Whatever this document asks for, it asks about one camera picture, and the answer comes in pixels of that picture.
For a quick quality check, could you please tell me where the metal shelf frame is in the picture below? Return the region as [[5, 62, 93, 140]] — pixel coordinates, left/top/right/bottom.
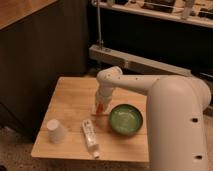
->
[[90, 0, 213, 80]]

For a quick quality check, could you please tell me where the green bowl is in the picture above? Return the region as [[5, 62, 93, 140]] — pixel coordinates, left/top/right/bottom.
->
[[108, 104, 143, 136]]

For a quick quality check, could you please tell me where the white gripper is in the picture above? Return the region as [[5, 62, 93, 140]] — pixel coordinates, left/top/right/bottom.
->
[[95, 86, 114, 108]]

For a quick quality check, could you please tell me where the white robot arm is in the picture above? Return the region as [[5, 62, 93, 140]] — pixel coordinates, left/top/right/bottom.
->
[[95, 66, 211, 171]]

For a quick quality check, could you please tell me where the white toothpaste tube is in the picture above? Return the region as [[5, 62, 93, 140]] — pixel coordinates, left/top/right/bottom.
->
[[82, 119, 100, 159]]

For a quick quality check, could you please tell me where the dark wooden cabinet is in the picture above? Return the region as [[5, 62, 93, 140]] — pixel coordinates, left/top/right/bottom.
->
[[0, 0, 88, 141]]

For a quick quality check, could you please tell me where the red pepper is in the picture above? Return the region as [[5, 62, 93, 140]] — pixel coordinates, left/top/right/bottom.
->
[[96, 104, 103, 115]]

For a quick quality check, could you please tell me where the metal vertical pole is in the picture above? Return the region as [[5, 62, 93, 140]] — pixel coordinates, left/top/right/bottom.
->
[[97, 0, 103, 49]]

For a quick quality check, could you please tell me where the wooden table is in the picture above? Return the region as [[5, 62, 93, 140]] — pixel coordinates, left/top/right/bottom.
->
[[31, 77, 149, 163]]

